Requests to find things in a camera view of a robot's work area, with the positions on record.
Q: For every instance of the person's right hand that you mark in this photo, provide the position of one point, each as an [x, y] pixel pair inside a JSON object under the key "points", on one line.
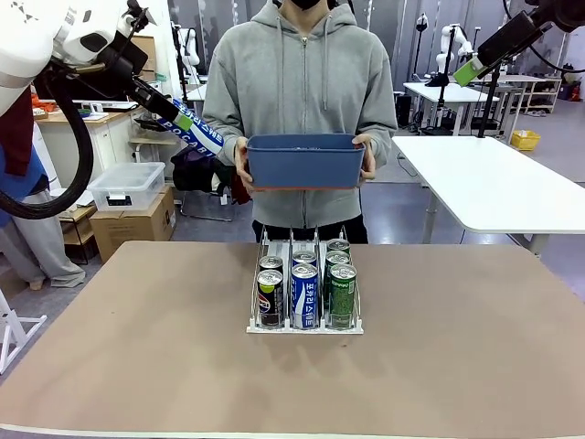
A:
{"points": [[243, 164]]}

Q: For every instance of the white frame stand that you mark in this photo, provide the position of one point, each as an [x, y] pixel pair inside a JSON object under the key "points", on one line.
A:
{"points": [[23, 322]]}

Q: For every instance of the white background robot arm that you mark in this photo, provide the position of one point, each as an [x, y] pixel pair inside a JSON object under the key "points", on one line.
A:
{"points": [[465, 46], [192, 46]]}

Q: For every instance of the black face mask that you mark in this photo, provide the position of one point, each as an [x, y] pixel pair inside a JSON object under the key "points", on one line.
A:
{"points": [[307, 3]]}

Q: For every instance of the brown cardboard box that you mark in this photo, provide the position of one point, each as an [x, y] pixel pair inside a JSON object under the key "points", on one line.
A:
{"points": [[132, 233]]}

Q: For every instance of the black stand pole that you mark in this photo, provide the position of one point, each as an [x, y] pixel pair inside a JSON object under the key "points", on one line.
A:
{"points": [[488, 105]]}

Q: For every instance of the dark red cloth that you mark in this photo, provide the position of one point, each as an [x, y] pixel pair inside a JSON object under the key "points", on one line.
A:
{"points": [[238, 189]]}

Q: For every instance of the white background table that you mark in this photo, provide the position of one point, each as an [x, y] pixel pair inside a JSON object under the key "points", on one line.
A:
{"points": [[452, 91]]}

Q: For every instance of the yellow plastic basket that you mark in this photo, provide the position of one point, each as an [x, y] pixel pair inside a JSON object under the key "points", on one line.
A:
{"points": [[525, 141]]}

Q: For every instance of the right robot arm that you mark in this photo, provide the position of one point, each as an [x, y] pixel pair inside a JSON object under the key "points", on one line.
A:
{"points": [[569, 13]]}

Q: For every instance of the person's left hand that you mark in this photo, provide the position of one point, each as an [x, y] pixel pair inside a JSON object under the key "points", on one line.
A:
{"points": [[370, 160]]}

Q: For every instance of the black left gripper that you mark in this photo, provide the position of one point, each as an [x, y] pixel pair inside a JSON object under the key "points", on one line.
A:
{"points": [[125, 66]]}

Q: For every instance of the wooden shelf table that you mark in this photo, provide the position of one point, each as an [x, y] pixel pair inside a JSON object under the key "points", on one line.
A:
{"points": [[530, 78]]}

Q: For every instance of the large white table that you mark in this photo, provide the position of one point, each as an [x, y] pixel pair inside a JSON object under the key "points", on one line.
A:
{"points": [[480, 183]]}

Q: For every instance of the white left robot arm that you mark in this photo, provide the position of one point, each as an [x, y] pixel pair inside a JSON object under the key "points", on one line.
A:
{"points": [[27, 46]]}

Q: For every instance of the person's left forearm grey sleeve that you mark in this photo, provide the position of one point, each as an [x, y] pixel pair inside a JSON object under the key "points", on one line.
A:
{"points": [[384, 132]]}

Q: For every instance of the clear plastic storage box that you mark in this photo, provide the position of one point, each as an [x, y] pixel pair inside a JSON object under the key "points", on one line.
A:
{"points": [[128, 183]]}

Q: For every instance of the bystander in grey trousers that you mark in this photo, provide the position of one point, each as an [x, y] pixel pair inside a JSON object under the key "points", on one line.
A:
{"points": [[50, 256]]}

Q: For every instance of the black chair with bag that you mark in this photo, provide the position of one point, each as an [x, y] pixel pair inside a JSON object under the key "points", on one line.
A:
{"points": [[196, 174]]}

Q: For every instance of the person's right forearm grey sleeve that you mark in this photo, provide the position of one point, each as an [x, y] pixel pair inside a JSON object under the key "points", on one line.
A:
{"points": [[217, 128]]}

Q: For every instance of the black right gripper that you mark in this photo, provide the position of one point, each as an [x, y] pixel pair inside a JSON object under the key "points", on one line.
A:
{"points": [[523, 34]]}

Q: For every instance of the green Chilsung cider can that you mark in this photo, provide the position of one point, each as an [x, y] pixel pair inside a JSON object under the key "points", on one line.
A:
{"points": [[338, 245], [343, 297], [338, 256]]}

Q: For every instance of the black Pepsi can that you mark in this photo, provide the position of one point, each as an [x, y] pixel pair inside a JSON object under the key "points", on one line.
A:
{"points": [[271, 262], [270, 297]]}

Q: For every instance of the black light stand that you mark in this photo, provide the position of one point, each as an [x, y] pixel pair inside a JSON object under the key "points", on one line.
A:
{"points": [[421, 20]]}

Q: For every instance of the blue Pocari Sweat can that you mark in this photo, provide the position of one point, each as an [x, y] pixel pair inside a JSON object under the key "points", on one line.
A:
{"points": [[203, 137], [305, 257], [305, 297]]}

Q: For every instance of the wooden desk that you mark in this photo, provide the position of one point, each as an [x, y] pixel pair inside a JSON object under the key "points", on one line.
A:
{"points": [[64, 137]]}

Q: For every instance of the grey zip hoodie torso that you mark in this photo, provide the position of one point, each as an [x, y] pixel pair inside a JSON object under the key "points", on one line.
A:
{"points": [[301, 78]]}

